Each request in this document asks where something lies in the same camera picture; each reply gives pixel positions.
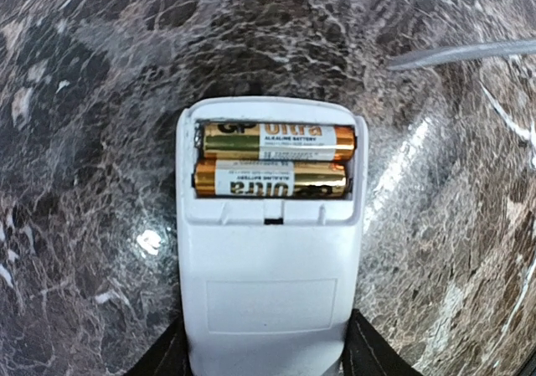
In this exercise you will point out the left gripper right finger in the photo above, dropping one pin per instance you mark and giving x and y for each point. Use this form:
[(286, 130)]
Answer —
[(367, 353)]

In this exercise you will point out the upper gold AAA battery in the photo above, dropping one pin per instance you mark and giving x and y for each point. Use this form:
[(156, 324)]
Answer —
[(278, 141)]

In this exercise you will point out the large white remote control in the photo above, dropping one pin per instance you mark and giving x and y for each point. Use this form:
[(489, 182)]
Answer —
[(267, 284)]

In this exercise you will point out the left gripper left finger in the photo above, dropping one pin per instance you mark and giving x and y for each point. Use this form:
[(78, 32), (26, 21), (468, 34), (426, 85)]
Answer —
[(168, 356)]

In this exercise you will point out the yellow handled screwdriver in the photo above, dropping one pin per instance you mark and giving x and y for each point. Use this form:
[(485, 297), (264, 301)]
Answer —
[(451, 54)]

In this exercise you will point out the lower gold AAA battery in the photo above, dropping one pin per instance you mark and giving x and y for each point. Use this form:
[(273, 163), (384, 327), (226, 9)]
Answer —
[(269, 179)]

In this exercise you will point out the gold aaa battery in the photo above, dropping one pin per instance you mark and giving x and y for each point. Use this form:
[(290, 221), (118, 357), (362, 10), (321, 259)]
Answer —
[(269, 179), (278, 141)]

